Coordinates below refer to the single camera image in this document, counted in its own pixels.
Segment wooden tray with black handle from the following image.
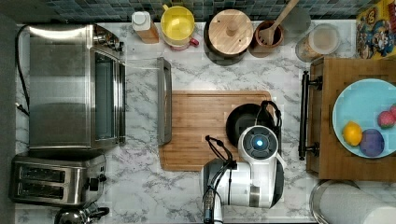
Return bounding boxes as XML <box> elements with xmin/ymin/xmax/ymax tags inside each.
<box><xmin>298</xmin><ymin>58</ymin><xmax>396</xmax><ymax>182</ymax></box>

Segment cereal box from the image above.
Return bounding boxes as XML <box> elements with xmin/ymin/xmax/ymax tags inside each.
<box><xmin>356</xmin><ymin>0</ymin><xmax>396</xmax><ymax>60</ymax></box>

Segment yellow mug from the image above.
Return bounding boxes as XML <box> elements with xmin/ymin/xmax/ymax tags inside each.
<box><xmin>161</xmin><ymin>5</ymin><xmax>199</xmax><ymax>50</ymax></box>

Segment white-capped wooden bottle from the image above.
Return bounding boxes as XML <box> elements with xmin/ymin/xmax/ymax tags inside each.
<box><xmin>132</xmin><ymin>11</ymin><xmax>159</xmax><ymax>44</ymax></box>

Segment bamboo cutting board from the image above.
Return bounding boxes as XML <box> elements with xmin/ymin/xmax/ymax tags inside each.
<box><xmin>159</xmin><ymin>91</ymin><xmax>271</xmax><ymax>172</ymax></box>

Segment clear glass jar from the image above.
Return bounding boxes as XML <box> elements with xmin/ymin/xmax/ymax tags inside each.
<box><xmin>295</xmin><ymin>23</ymin><xmax>341</xmax><ymax>63</ymax></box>

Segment steel kettle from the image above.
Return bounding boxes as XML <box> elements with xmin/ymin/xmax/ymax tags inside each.
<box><xmin>54</xmin><ymin>203</ymin><xmax>109</xmax><ymax>224</ymax></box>

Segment light blue plate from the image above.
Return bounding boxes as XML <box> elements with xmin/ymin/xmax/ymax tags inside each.
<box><xmin>332</xmin><ymin>78</ymin><xmax>396</xmax><ymax>159</ymax></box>

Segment stainless toaster oven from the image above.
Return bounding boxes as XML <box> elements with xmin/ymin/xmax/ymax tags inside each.
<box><xmin>28</xmin><ymin>24</ymin><xmax>172</xmax><ymax>150</ymax></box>

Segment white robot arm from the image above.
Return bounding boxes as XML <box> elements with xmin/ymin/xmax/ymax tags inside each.
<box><xmin>200</xmin><ymin>125</ymin><xmax>286</xmax><ymax>224</ymax></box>

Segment wooden spoon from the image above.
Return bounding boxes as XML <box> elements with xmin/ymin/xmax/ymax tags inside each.
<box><xmin>259</xmin><ymin>0</ymin><xmax>300</xmax><ymax>46</ymax></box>

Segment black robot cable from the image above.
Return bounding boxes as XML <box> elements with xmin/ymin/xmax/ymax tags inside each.
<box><xmin>202</xmin><ymin>100</ymin><xmax>283</xmax><ymax>224</ymax></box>

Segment brown utensil crock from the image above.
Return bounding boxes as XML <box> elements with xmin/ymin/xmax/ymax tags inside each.
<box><xmin>248</xmin><ymin>21</ymin><xmax>284</xmax><ymax>58</ymax></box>

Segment wooden-lidded black canister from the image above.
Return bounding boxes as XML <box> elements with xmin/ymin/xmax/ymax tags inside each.
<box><xmin>204</xmin><ymin>9</ymin><xmax>254</xmax><ymax>66</ymax></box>

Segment stainless two-slot toaster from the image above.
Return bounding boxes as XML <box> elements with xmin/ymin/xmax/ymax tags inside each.
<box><xmin>8</xmin><ymin>153</ymin><xmax>106</xmax><ymax>207</ymax></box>

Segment yellow lemon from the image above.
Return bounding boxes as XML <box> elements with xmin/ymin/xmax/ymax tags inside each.
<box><xmin>342</xmin><ymin>121</ymin><xmax>362</xmax><ymax>147</ymax></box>

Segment red strawberry fruit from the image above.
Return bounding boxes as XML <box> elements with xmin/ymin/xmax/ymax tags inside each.
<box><xmin>377</xmin><ymin>111</ymin><xmax>395</xmax><ymax>129</ymax></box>

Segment black power cord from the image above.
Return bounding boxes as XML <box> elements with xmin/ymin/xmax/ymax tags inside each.
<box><xmin>14</xmin><ymin>24</ymin><xmax>32</xmax><ymax>117</ymax></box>

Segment purple plum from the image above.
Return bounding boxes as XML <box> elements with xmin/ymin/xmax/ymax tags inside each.
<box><xmin>360</xmin><ymin>129</ymin><xmax>385</xmax><ymax>157</ymax></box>

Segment black bowl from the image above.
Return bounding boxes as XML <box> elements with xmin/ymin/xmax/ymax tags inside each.
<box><xmin>226</xmin><ymin>104</ymin><xmax>276</xmax><ymax>147</ymax></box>

